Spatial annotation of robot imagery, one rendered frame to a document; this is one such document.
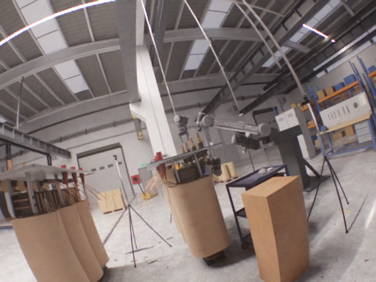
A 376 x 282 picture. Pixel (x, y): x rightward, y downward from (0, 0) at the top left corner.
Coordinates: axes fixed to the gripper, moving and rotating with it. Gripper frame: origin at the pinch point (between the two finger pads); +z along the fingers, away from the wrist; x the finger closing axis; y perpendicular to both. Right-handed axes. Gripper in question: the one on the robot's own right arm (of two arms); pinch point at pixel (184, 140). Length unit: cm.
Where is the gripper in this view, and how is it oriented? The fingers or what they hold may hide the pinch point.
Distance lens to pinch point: 236.3
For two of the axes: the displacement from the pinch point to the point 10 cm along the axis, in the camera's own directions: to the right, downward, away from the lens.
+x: 9.0, -3.2, -3.1
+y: -3.3, -0.3, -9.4
